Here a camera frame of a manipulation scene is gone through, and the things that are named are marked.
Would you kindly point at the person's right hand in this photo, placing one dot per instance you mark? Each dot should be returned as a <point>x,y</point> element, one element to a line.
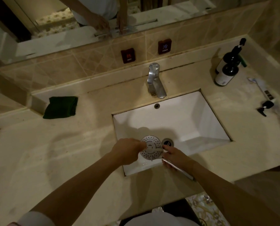
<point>177,158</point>

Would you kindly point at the person's left hand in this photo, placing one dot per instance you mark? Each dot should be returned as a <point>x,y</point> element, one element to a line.
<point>127,151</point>

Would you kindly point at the person's left fingers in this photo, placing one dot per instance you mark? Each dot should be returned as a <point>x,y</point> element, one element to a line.
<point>141,145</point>

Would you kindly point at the person's right fingers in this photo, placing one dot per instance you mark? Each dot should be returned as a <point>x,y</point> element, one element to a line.
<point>167,149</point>

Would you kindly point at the silver shower head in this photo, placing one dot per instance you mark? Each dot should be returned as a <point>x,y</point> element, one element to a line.
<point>150,147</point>

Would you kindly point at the person's right forearm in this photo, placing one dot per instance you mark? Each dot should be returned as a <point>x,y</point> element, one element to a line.
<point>227,197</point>

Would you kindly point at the person's left forearm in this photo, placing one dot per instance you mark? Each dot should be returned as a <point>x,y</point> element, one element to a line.
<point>83,188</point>

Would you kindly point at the chrome sink drain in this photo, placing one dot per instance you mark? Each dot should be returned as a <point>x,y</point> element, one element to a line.
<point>168,141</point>

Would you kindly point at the white rectangular sink basin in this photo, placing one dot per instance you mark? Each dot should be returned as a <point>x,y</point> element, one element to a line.
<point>189,120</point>

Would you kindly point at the chrome sink faucet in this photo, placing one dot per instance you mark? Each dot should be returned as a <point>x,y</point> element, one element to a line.
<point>155,82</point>

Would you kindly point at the dark green folded cloth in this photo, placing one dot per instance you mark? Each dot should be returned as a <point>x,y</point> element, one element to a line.
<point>60,107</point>

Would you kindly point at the dark red hot sign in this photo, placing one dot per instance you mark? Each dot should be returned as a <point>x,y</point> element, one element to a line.
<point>128,55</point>

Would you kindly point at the dark pump bottle white label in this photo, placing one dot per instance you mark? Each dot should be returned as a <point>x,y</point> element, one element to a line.
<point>226,76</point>
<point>230,57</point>

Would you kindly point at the dark red cold sign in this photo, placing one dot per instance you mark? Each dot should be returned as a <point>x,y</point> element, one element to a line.
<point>164,46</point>

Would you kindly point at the black pump dispenser head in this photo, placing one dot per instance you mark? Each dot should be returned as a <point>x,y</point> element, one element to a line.
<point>266,107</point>

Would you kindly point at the white toothpaste tube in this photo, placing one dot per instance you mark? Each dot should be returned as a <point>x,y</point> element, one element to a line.
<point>262,89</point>

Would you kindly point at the green small object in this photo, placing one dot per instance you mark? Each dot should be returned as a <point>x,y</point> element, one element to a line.
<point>243,61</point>

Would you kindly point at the wall mirror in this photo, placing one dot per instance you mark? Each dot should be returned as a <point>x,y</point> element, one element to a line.
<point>60,25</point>

